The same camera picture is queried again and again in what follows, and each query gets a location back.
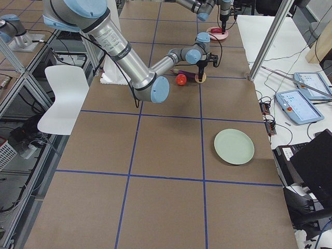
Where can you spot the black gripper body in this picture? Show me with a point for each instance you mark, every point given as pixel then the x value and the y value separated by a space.
pixel 201 64
pixel 223 17

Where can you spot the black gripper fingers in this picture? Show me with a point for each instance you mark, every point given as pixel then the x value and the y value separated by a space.
pixel 223 27
pixel 201 72

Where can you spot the yellow green fruit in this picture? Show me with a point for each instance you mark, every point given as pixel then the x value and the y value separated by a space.
pixel 200 80

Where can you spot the purple eggplant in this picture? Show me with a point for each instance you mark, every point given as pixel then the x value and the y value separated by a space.
pixel 186 73

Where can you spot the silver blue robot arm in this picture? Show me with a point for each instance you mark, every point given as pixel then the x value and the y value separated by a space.
pixel 203 10
pixel 94 18

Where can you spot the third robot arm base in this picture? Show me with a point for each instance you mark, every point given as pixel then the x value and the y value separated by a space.
pixel 15 34

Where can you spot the light green plate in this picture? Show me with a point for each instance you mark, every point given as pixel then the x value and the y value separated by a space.
pixel 234 146

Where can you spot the blue teach pendant near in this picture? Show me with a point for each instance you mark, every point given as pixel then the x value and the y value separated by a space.
pixel 298 107

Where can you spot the blue teach pendant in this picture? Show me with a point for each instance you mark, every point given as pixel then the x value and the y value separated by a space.
pixel 298 107
pixel 314 80

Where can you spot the blue teach pendant far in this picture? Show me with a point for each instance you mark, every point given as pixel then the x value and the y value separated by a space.
pixel 314 80

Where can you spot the white plastic chair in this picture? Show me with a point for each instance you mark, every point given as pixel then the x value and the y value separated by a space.
pixel 70 88

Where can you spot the black laptop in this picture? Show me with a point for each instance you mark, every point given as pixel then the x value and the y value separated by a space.
pixel 308 163

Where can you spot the aluminium frame post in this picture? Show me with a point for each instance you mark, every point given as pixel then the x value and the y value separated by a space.
pixel 273 31

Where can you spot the white wire basket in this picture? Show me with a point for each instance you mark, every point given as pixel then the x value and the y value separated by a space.
pixel 7 153

